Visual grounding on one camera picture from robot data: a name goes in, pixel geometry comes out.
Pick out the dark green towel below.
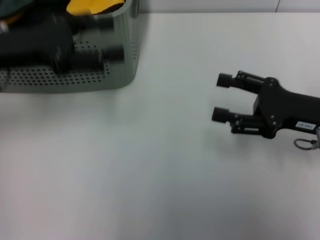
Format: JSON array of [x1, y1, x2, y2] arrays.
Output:
[[0, 0, 27, 20]]

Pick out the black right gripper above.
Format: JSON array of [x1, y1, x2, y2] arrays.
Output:
[[211, 70, 320, 140]]

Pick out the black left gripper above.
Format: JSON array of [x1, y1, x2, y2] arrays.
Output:
[[0, 12, 125, 74]]

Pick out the grey perforated plastic storage box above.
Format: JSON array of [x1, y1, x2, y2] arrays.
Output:
[[0, 0, 150, 94]]

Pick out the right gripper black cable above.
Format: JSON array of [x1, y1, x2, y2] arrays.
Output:
[[293, 126, 320, 151]]

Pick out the yellow towel with black trim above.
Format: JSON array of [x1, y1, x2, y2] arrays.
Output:
[[65, 0, 126, 16]]

